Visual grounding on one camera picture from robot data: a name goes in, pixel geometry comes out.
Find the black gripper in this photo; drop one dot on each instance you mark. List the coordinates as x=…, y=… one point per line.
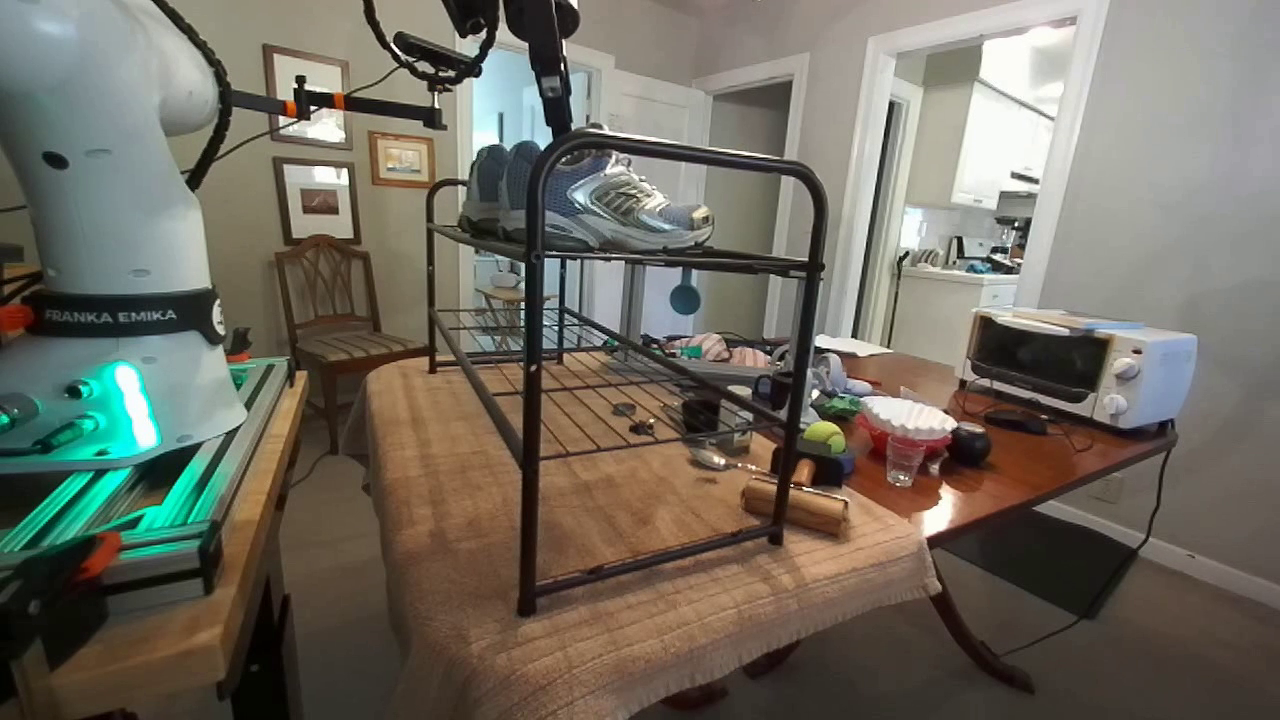
x=549, y=32

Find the grey blue white sneaker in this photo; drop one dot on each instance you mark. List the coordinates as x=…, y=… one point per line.
x=482, y=185
x=624, y=206

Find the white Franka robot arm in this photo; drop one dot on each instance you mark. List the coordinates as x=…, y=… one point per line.
x=93, y=203

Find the white door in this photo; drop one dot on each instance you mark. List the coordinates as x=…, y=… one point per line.
x=662, y=112

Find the small wooden framed picture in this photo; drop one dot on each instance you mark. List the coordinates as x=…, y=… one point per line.
x=401, y=159

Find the blue round utensil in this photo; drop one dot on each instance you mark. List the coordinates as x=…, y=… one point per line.
x=687, y=297

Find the tall dark framed picture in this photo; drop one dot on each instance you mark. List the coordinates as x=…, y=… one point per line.
x=306, y=92

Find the square framed landscape picture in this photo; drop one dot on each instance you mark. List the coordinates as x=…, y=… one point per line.
x=317, y=203

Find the black metal shoe rack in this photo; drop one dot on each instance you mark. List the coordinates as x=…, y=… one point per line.
x=531, y=402

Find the small black clip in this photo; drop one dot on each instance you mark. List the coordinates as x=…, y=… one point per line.
x=624, y=411
x=642, y=431

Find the pink striped cloth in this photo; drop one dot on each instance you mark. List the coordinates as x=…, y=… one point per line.
x=741, y=359

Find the brown wooden chair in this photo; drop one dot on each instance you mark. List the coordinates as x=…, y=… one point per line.
x=334, y=347

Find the black measuring cup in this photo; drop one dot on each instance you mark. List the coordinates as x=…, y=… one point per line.
x=700, y=414

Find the black mug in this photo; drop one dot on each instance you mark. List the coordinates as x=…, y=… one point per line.
x=777, y=391

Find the white paper sheet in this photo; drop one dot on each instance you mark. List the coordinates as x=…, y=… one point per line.
x=852, y=347

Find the round metal lid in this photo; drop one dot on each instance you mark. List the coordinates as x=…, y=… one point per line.
x=708, y=462

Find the green crumpled object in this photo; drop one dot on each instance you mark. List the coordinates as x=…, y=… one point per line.
x=837, y=404

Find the yellow green tennis ball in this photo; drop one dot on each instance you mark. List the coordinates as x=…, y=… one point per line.
x=825, y=439

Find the white kitchen counter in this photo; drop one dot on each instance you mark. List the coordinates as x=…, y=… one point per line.
x=946, y=314

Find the beige woven tablecloth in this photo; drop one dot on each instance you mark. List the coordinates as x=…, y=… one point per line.
x=602, y=562

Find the dark blue small container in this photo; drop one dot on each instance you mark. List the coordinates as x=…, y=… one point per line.
x=834, y=469

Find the red bowl with white lid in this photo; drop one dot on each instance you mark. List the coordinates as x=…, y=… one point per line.
x=907, y=421

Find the clear plastic cup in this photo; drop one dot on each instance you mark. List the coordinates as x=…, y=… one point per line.
x=907, y=462

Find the black round container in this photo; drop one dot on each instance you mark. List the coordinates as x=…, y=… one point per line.
x=970, y=445

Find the white toaster oven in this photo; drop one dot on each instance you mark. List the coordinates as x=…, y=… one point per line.
x=1081, y=364

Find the dark wooden table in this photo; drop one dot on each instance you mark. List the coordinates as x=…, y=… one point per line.
x=1040, y=469

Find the wooden robot cart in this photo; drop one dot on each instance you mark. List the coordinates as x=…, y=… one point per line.
x=173, y=624

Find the black orange clamp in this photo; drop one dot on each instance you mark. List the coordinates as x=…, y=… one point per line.
x=62, y=587

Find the black bar camera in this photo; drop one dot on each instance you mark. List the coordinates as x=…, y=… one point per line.
x=437, y=55

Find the black boom camera stand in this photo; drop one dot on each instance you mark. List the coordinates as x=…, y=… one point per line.
x=361, y=105

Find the white kitchen wall cabinets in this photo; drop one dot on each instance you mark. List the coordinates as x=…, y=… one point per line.
x=1004, y=134

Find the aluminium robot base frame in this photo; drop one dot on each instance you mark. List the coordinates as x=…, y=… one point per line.
x=161, y=507

